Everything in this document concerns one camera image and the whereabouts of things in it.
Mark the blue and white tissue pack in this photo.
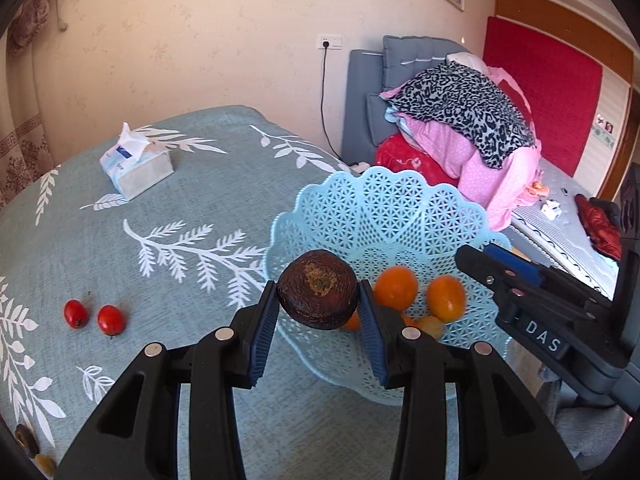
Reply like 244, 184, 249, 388
99, 121, 175, 202

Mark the small grey pillow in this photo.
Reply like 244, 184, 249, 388
366, 93, 401, 148

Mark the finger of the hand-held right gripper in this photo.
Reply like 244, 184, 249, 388
482, 243, 613, 305
454, 245, 619, 327

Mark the grey bed mattress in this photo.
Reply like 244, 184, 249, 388
510, 160, 623, 301

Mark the grey bed headboard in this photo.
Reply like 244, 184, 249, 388
342, 49, 388, 166

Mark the light blue plastic basket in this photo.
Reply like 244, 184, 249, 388
262, 165, 513, 406

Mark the small greenish-brown fruit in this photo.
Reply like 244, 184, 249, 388
415, 315, 445, 339

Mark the leopard print cloth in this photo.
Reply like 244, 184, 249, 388
387, 61, 536, 170

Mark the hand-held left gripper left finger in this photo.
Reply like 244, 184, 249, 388
52, 280, 280, 480

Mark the red cherry tomato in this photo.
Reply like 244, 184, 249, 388
97, 305, 124, 337
63, 299, 90, 330

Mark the large round orange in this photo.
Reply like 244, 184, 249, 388
374, 267, 419, 311

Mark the smooth dark passion fruit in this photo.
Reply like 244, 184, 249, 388
14, 424, 40, 458

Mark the grey fabric seat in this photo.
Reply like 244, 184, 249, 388
537, 360, 631, 461

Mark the black power cable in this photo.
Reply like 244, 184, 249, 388
319, 46, 353, 165

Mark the beige patterned curtain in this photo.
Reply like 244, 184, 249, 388
0, 0, 61, 211

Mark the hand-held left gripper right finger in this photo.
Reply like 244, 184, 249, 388
356, 280, 583, 480

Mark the red garment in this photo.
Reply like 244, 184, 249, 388
574, 194, 623, 261

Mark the wrinkled dark passion fruit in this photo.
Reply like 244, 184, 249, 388
277, 250, 359, 331

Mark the pile of clothes and pillows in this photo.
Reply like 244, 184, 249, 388
380, 52, 543, 231

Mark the red floral blanket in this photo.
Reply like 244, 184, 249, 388
375, 132, 461, 181

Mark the red wall panel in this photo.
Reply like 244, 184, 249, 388
482, 16, 603, 178

